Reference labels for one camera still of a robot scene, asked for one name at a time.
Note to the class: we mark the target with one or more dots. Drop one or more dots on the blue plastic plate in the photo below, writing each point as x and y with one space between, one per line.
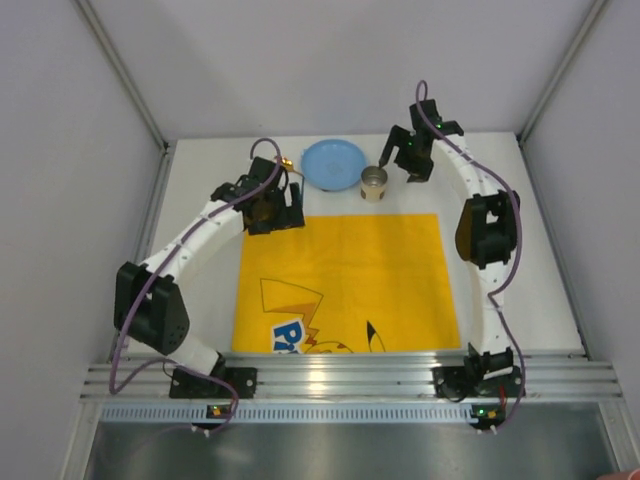
333 164

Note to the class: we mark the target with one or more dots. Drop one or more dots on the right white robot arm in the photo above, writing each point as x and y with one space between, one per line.
487 240

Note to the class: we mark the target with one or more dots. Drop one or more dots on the perforated grey cable tray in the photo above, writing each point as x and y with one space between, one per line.
285 413

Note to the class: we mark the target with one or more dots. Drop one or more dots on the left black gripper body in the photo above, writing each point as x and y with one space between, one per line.
282 220

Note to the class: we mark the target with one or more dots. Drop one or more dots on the metal cup with paper sleeve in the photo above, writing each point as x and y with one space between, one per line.
373 183

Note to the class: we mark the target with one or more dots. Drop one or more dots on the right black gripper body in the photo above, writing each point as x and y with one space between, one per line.
417 167

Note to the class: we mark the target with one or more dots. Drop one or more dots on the gold spoon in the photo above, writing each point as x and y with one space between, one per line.
287 164

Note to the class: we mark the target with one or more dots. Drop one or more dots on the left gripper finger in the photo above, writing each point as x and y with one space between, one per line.
262 225
292 215

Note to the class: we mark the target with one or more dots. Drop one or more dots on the yellow Pikachu placemat cloth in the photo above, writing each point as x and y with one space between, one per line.
346 284

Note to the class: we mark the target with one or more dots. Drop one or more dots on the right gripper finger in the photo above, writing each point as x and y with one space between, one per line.
419 171
397 147

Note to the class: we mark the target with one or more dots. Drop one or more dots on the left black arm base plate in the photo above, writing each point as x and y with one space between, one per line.
243 380

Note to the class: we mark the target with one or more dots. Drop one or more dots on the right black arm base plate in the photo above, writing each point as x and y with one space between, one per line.
452 383

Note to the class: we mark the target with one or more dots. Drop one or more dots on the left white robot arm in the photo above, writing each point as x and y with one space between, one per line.
150 305

